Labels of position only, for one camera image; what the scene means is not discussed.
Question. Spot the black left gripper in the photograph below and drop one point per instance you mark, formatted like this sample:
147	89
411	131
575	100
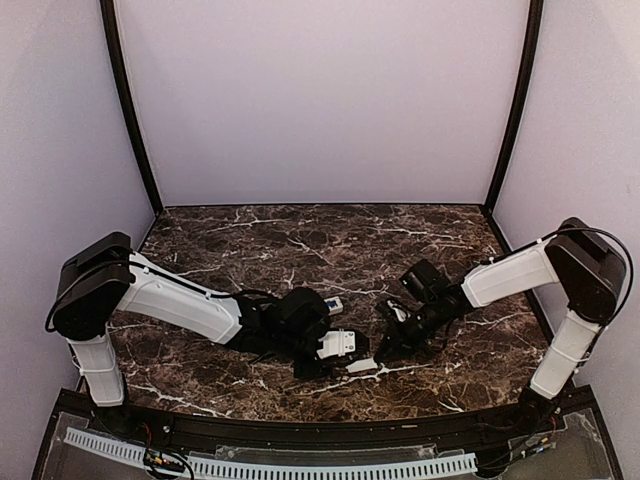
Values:
302	372

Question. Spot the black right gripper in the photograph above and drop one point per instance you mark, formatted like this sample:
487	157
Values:
396	338

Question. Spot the white battery cover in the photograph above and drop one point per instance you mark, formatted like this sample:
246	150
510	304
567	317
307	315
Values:
362	365

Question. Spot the white remote control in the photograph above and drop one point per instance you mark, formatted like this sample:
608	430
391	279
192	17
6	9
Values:
337	310

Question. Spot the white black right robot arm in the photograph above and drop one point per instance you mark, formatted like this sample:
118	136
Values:
593	267

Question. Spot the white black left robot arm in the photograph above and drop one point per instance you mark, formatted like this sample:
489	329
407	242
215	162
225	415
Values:
110	276

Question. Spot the black front frame rail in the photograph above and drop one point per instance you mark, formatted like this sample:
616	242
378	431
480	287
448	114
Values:
485	429

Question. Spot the small circuit board with wires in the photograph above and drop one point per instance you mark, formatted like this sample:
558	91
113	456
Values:
162	464

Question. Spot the white slotted cable duct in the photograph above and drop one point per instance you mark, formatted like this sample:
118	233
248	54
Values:
253	463

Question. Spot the black right corner frame post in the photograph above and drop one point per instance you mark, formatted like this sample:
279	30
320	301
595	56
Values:
521	89

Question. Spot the black corner frame post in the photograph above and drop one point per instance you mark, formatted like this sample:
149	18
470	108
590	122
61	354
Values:
128	109
521	89

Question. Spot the black left corner frame post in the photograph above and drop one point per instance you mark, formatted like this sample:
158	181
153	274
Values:
128	109

